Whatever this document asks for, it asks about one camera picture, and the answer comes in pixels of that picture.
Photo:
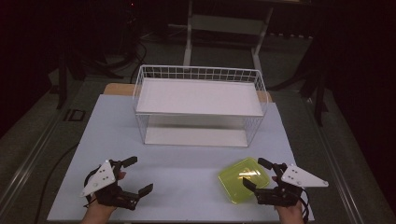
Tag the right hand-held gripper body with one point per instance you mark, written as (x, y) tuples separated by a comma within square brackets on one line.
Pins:
[(299, 178)]

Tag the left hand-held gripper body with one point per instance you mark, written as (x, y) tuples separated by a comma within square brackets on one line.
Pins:
[(101, 179)]

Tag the yellow-green square plate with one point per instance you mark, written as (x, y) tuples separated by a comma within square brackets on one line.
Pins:
[(236, 184)]

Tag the person's left hand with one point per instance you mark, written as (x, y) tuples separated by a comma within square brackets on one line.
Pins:
[(98, 213)]

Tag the person's right hand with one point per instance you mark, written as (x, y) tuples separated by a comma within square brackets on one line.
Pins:
[(291, 214)]

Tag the pale blue table cover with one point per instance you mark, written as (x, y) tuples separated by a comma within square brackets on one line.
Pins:
[(180, 168)]

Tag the dark metal stand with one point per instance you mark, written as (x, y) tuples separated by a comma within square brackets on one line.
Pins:
[(62, 88), (319, 104)]

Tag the white metal stand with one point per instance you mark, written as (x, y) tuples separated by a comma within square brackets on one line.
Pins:
[(188, 46)]

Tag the metal floor rail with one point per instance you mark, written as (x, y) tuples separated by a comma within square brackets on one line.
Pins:
[(336, 169), (28, 162)]

